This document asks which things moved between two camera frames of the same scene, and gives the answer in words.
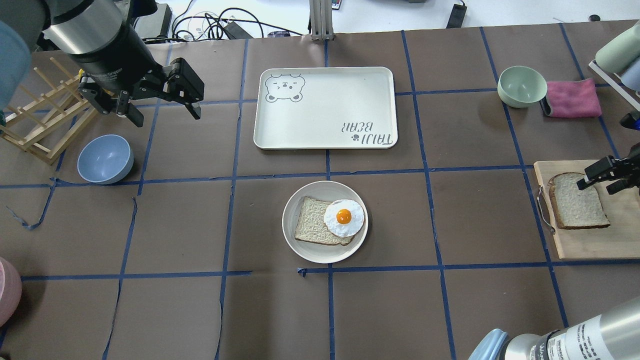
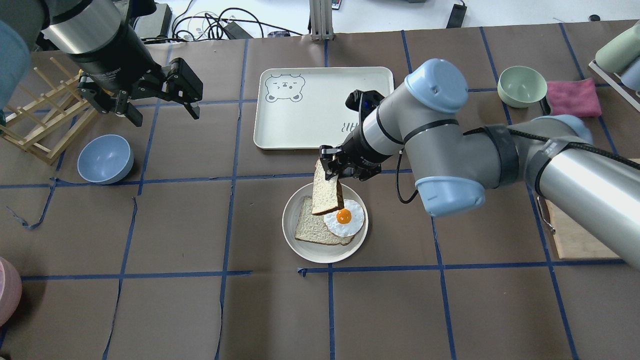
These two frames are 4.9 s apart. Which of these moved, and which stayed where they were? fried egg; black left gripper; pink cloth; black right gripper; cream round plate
Moved: black right gripper
Stayed: pink cloth; fried egg; black left gripper; cream round plate
